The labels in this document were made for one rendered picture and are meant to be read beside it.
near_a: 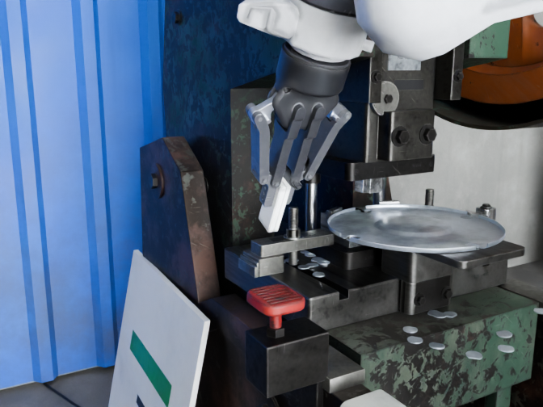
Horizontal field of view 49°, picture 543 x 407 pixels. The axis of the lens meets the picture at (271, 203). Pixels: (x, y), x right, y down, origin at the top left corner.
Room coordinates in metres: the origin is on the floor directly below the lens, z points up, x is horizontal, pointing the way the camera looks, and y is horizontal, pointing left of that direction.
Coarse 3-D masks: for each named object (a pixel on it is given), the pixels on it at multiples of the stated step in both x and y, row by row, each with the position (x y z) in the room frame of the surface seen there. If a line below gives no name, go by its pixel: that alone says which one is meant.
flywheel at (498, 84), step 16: (528, 16) 1.25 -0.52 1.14; (512, 32) 1.27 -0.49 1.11; (528, 32) 1.23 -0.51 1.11; (512, 48) 1.26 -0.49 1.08; (528, 48) 1.23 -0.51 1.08; (496, 64) 1.30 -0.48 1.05; (512, 64) 1.26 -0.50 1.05; (528, 64) 1.23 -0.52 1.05; (464, 80) 1.32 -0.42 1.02; (480, 80) 1.29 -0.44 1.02; (496, 80) 1.25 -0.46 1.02; (512, 80) 1.22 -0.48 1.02; (528, 80) 1.18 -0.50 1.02; (464, 96) 1.32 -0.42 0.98; (480, 96) 1.28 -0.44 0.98; (496, 96) 1.25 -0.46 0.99; (512, 96) 1.21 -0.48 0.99; (528, 96) 1.18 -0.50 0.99
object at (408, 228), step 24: (336, 216) 1.04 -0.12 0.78; (360, 216) 1.04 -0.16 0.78; (384, 216) 1.04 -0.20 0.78; (408, 216) 1.02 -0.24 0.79; (432, 216) 1.04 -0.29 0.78; (456, 216) 1.04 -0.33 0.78; (480, 216) 1.03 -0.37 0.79; (360, 240) 0.87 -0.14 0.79; (384, 240) 0.89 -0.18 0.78; (408, 240) 0.89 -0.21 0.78; (432, 240) 0.89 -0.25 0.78; (456, 240) 0.89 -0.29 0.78; (480, 240) 0.89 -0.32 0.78
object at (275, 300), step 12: (264, 288) 0.74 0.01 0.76; (276, 288) 0.74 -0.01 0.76; (288, 288) 0.74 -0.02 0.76; (252, 300) 0.71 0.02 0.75; (264, 300) 0.70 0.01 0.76; (276, 300) 0.70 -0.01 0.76; (288, 300) 0.70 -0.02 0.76; (300, 300) 0.70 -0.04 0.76; (264, 312) 0.69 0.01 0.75; (276, 312) 0.68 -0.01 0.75; (288, 312) 0.69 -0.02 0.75; (276, 324) 0.71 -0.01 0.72
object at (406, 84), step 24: (384, 72) 0.99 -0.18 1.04; (408, 72) 1.02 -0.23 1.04; (432, 72) 1.04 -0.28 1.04; (384, 96) 0.97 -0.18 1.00; (408, 96) 1.02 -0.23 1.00; (432, 96) 1.04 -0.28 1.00; (360, 120) 0.99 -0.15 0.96; (384, 120) 0.97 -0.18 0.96; (408, 120) 0.98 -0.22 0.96; (432, 120) 1.01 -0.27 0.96; (336, 144) 1.04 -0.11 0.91; (360, 144) 0.98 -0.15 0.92; (384, 144) 0.97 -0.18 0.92; (408, 144) 0.98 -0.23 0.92; (432, 144) 1.01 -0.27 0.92
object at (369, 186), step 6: (360, 180) 1.06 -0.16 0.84; (366, 180) 1.06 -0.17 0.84; (372, 180) 1.06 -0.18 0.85; (378, 180) 1.06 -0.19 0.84; (360, 186) 1.06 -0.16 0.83; (366, 186) 1.06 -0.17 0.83; (372, 186) 1.06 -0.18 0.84; (378, 186) 1.06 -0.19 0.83; (360, 192) 1.06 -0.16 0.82; (366, 192) 1.06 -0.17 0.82; (372, 192) 1.06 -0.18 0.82
